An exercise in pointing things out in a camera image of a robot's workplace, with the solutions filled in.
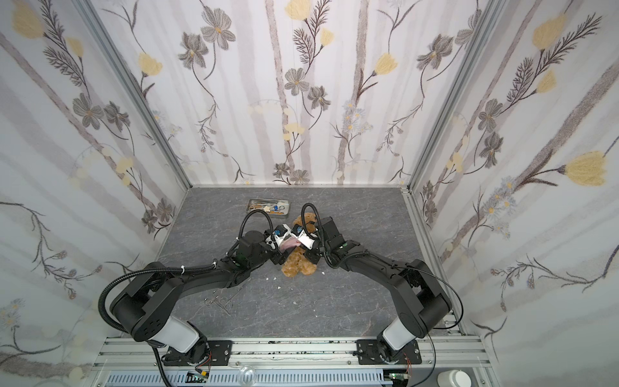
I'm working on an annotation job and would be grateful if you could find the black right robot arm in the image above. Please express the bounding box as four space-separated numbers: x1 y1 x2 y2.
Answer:
301 203 453 364

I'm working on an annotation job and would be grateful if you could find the white perforated cable duct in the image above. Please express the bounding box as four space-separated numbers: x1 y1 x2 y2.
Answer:
103 369 395 387

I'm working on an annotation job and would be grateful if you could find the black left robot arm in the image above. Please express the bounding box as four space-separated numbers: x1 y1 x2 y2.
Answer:
98 224 290 369

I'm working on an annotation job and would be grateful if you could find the metal instrument tray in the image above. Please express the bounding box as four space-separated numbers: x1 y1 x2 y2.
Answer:
246 198 290 217

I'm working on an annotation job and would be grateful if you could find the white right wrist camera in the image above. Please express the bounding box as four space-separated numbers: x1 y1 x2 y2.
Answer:
292 228 315 250

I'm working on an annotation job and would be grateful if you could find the brown teddy bear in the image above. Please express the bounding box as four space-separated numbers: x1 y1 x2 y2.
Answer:
281 213 317 277

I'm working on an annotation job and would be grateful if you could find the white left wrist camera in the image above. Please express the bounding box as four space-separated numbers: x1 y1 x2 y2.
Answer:
273 225 292 252

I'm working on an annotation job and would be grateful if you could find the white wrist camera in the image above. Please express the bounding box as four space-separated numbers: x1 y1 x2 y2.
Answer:
292 228 315 250
273 225 292 252

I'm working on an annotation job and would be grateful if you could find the pink teddy hoodie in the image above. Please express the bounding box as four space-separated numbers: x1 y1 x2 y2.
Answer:
279 235 302 253

